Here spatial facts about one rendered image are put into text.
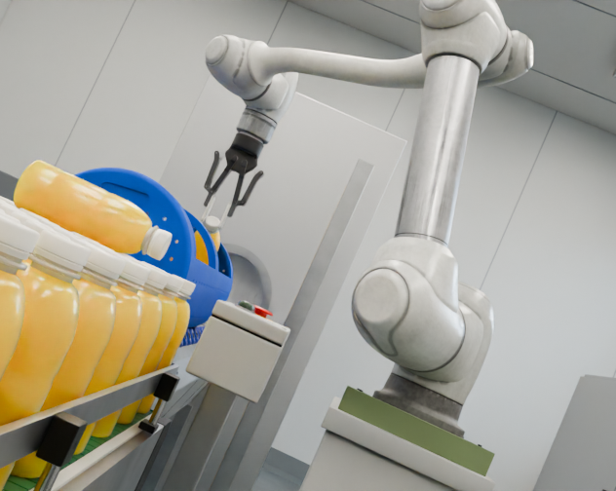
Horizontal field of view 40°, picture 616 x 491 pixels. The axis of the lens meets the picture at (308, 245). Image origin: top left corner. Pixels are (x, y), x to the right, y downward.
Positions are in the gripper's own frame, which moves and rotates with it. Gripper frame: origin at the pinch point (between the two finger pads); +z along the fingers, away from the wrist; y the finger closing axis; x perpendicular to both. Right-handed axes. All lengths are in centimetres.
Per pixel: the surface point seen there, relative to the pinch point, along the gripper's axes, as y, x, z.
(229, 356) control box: -23, 98, 23
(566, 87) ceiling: -135, -381, -213
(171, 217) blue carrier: -2, 63, 9
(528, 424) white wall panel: -215, -429, 17
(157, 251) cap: -9, 97, 15
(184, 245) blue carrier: -7, 63, 12
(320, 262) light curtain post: -28, -79, -5
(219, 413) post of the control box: -25, 90, 31
